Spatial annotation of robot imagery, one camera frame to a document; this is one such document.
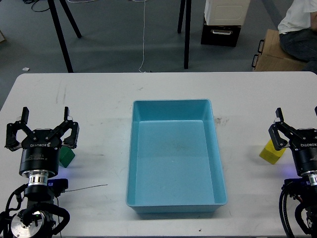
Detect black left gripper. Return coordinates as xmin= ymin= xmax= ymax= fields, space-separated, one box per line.
xmin=5 ymin=107 xmax=79 ymax=178

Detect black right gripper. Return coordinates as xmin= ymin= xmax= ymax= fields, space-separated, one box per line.
xmin=268 ymin=106 xmax=317 ymax=177

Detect green wooden block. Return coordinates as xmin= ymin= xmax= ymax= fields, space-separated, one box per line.
xmin=59 ymin=146 xmax=75 ymax=168

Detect yellow wooden block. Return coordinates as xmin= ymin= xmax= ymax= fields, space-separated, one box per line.
xmin=259 ymin=139 xmax=286 ymax=165

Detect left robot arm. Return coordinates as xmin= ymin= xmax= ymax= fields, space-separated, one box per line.
xmin=0 ymin=107 xmax=79 ymax=238

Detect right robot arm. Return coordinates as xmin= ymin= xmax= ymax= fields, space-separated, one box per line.
xmin=268 ymin=108 xmax=317 ymax=238

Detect black storage box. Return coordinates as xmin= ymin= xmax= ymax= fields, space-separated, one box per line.
xmin=201 ymin=17 xmax=242 ymax=47

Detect blue plastic box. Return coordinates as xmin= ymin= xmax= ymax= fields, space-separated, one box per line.
xmin=126 ymin=99 xmax=228 ymax=213

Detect seated person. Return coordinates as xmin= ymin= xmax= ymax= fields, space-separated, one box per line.
xmin=278 ymin=0 xmax=317 ymax=73

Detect black left table legs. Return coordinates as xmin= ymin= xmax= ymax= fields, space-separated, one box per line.
xmin=48 ymin=0 xmax=82 ymax=73

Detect black table legs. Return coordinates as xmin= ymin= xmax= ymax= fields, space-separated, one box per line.
xmin=48 ymin=0 xmax=82 ymax=73
xmin=177 ymin=0 xmax=192 ymax=69

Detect white appliance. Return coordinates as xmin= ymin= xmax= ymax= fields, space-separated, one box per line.
xmin=204 ymin=0 xmax=250 ymax=26

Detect black right table legs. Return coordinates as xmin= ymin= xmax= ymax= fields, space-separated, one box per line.
xmin=177 ymin=0 xmax=192 ymax=69

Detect thin wire on table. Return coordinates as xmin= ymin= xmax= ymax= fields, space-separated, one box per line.
xmin=64 ymin=183 xmax=108 ymax=192

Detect cardboard box with handles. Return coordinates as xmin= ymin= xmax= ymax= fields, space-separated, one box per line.
xmin=252 ymin=29 xmax=306 ymax=71

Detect white hanging cable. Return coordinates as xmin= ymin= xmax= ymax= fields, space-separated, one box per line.
xmin=128 ymin=0 xmax=152 ymax=73

